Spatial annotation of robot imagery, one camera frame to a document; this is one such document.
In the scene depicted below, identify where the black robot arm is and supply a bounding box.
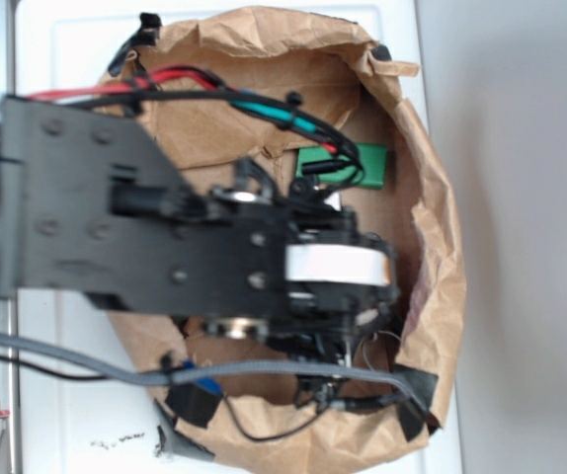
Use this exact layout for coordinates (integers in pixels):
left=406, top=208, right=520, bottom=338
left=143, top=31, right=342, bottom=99
left=0, top=97, right=399, bottom=405

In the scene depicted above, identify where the green rectangular block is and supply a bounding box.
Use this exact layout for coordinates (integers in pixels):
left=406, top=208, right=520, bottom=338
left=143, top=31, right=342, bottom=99
left=295, top=143, right=388, bottom=189

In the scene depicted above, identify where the red wire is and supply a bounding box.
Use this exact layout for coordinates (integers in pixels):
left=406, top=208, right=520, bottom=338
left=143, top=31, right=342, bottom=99
left=21, top=65, right=339, bottom=154

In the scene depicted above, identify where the gray braided cable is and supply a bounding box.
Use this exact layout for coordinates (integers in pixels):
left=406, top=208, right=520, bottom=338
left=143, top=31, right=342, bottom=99
left=0, top=331, right=431, bottom=414

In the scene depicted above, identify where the crumpled brown paper bag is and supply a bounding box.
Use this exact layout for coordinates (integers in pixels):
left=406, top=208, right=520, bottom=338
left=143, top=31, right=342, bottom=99
left=102, top=6, right=466, bottom=473

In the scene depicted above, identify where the black cable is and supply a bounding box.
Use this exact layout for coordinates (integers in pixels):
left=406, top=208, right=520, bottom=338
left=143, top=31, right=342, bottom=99
left=0, top=345, right=324, bottom=441

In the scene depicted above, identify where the teal sleeved wire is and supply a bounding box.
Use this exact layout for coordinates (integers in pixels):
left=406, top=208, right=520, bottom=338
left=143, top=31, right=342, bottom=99
left=228, top=101, right=364, bottom=172

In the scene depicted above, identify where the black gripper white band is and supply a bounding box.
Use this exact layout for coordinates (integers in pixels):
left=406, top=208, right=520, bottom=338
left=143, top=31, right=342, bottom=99
left=203, top=157, right=403, bottom=411

